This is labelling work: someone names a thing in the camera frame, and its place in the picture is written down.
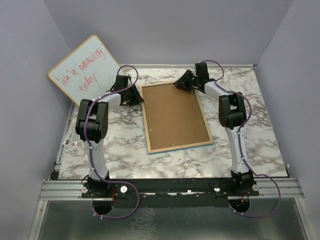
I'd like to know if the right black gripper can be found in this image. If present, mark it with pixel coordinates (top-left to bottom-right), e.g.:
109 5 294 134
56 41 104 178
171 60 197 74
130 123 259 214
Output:
173 70 199 92

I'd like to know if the brown cardboard backing board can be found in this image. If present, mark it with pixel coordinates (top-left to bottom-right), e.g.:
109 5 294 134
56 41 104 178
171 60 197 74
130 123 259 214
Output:
141 83 212 151

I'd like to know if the blue wooden photo frame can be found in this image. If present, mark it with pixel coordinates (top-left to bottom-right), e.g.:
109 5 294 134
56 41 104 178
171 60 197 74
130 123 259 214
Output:
138 80 215 155

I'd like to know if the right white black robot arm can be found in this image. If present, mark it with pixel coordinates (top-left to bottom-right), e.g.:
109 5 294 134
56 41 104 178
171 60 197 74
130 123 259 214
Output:
173 60 254 196

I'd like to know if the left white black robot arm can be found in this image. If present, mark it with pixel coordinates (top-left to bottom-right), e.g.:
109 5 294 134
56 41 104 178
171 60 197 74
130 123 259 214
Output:
75 74 144 198

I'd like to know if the small whiteboard with red writing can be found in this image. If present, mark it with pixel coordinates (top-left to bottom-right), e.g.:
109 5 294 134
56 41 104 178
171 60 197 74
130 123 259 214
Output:
48 35 120 106

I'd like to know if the plastic bag with hardware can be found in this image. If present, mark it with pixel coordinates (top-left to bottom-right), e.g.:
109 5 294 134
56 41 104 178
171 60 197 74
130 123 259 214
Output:
62 131 80 147

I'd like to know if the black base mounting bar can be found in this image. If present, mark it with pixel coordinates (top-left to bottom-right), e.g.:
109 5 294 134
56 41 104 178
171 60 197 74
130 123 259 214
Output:
81 177 259 209

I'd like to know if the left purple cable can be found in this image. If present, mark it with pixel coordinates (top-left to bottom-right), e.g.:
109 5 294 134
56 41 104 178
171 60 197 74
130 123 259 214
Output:
83 65 141 221

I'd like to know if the purple cable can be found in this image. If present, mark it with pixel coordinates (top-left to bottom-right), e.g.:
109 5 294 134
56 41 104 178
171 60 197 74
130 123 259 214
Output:
83 65 141 221
199 59 282 218

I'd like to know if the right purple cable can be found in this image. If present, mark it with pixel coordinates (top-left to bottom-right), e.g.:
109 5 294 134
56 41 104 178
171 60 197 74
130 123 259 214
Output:
199 59 282 218

